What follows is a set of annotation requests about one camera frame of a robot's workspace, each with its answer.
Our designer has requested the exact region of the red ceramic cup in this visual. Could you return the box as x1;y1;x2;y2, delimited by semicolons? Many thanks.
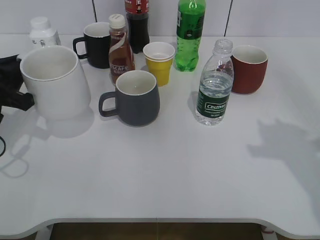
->
231;45;268;95

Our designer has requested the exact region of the white yogurt drink bottle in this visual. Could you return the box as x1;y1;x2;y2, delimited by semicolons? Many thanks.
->
29;16;61;49

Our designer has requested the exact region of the white table leg right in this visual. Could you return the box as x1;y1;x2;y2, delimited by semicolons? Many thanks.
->
260;225;278;240

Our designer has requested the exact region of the dark cola bottle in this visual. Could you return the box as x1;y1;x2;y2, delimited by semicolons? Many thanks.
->
124;0;150;54

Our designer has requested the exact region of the black cable on wall right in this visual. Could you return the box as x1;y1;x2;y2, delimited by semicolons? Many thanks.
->
223;0;233;37

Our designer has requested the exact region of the yellow paper cup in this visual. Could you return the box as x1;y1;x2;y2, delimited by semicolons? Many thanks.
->
142;42;175;87

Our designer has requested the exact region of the grey ceramic mug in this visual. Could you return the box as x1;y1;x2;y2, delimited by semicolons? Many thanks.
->
98;70;160;127

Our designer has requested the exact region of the green soda bottle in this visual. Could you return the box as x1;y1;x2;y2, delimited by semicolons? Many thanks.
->
175;0;207;72

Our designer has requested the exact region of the black cable on wall left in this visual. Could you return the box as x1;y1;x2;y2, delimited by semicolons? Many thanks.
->
90;0;98;23

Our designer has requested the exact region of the black ceramic mug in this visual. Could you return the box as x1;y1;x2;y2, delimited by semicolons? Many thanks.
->
72;22;111;69

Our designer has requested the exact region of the white table leg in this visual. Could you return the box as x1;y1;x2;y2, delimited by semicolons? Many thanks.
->
260;225;278;240
35;224;54;240

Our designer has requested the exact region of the white table leg left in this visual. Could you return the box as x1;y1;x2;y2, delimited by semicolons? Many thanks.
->
35;224;54;240

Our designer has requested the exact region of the brown Nescafe coffee bottle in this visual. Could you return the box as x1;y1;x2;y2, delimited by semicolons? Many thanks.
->
108;13;135;85

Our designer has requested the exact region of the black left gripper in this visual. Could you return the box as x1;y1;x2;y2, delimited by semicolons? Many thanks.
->
0;55;35;111

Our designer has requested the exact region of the black cable on wall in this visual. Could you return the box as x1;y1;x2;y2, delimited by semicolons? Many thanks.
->
223;0;233;37
90;0;98;23

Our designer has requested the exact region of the white ceramic mug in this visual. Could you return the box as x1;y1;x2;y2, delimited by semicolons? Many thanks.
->
18;45;91;120

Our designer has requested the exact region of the clear water bottle green label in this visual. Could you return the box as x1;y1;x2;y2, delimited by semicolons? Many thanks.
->
195;38;234;126

